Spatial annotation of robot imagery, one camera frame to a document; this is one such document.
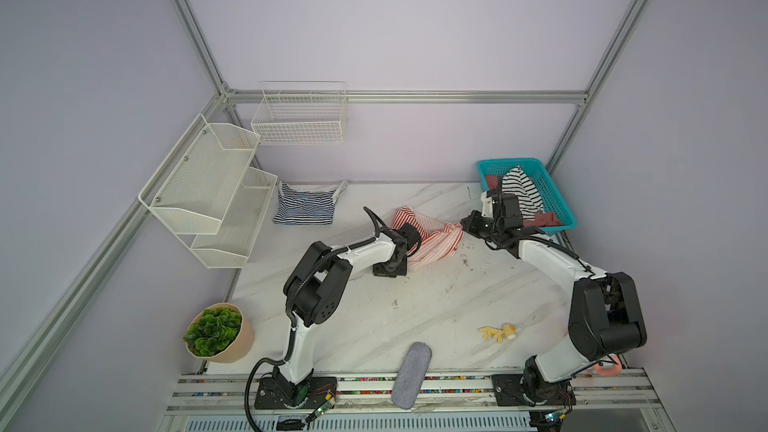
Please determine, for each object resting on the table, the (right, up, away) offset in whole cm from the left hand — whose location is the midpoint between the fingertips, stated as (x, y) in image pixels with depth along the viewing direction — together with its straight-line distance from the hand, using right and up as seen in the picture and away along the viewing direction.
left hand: (389, 274), depth 95 cm
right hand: (+20, +17, -4) cm, 27 cm away
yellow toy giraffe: (+33, -13, -13) cm, 38 cm away
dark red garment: (+55, +17, +9) cm, 59 cm away
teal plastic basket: (+58, +35, +20) cm, 70 cm away
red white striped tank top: (+16, +11, +3) cm, 20 cm away
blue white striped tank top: (-32, +22, +17) cm, 42 cm away
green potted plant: (-42, -10, -22) cm, 48 cm away
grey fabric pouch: (+6, -21, -21) cm, 30 cm away
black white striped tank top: (+49, +32, +20) cm, 62 cm away
